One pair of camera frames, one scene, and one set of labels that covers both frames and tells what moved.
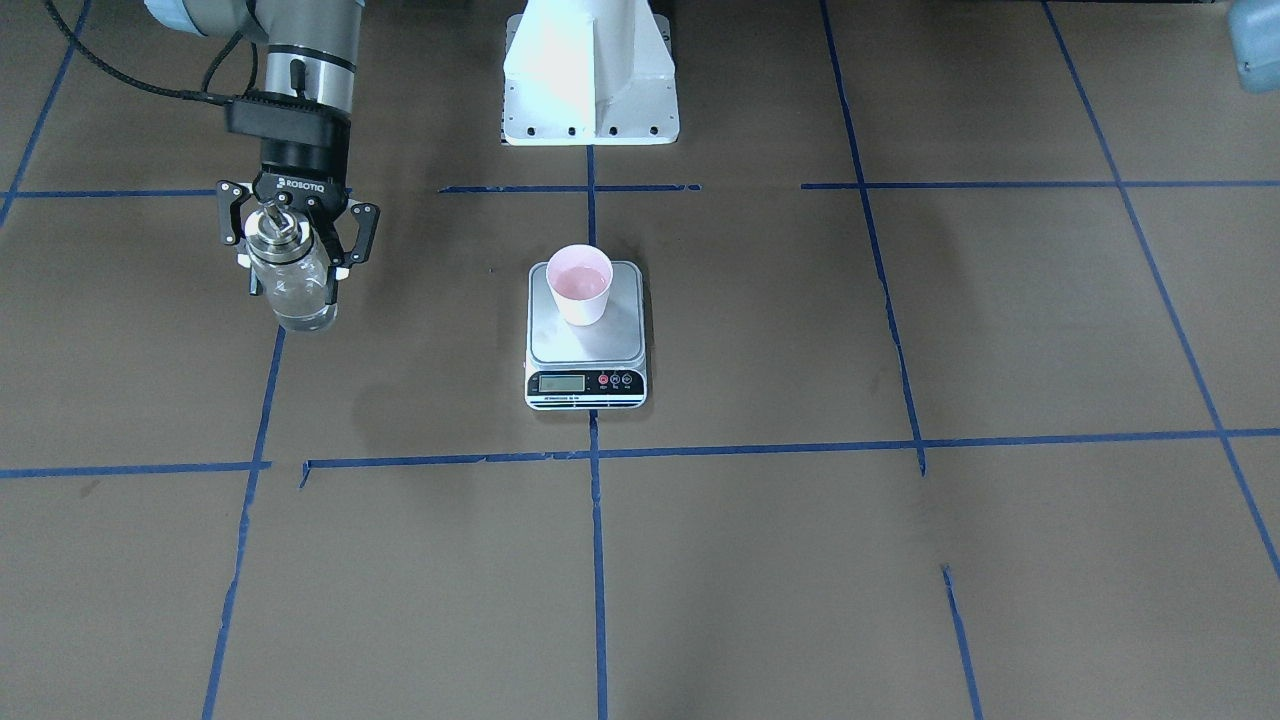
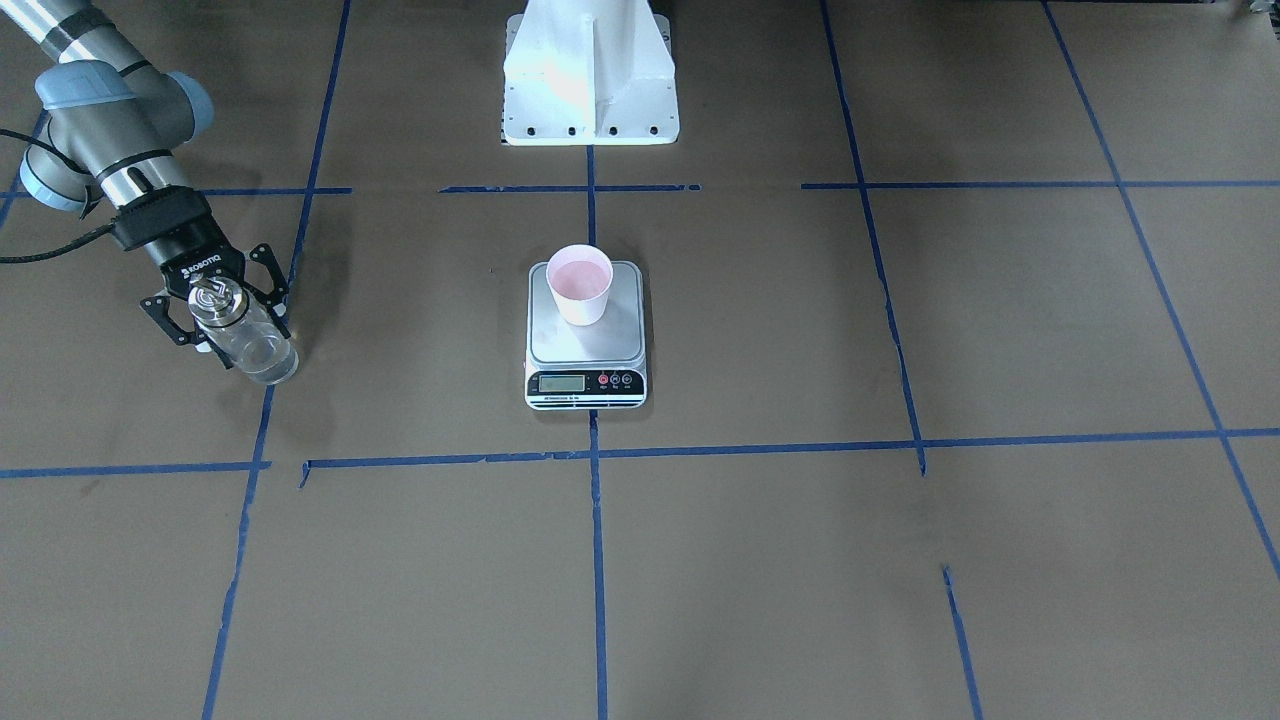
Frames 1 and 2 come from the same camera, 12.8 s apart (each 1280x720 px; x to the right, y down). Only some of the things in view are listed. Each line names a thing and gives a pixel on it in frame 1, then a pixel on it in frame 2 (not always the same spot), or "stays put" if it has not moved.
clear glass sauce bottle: (291, 272) → (221, 310)
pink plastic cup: (581, 276) stays put
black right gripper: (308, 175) → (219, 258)
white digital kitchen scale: (596, 367) stays put
